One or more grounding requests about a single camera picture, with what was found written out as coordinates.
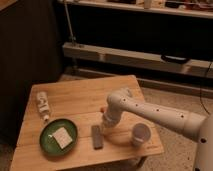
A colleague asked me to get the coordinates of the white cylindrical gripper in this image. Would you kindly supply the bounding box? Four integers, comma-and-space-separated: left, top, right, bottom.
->
101, 113, 121, 135

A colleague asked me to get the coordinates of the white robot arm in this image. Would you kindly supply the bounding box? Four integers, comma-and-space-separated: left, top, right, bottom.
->
102, 88, 213, 171

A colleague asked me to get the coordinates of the small orange object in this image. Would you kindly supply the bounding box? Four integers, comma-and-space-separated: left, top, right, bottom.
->
100, 107, 106, 112

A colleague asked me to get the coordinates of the white square sponge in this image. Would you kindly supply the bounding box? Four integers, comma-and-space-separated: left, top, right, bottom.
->
53, 127, 73, 149

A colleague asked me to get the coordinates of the wooden table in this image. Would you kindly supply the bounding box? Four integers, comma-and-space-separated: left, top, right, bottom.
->
10, 75, 164, 171

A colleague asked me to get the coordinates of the green round plate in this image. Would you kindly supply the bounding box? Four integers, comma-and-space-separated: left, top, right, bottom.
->
39, 119, 78, 157

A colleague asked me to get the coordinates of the white lying bottle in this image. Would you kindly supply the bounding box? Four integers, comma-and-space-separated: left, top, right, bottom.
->
36, 91, 50, 122

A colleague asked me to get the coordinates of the metal stand pole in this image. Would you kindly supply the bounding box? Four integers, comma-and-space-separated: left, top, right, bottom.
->
63, 0, 77, 46

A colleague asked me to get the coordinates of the wooden shelf unit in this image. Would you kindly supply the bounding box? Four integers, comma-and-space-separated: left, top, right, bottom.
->
56, 0, 213, 98

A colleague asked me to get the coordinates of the black handle on shelf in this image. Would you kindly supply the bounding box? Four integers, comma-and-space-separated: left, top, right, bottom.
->
161, 55, 190, 64

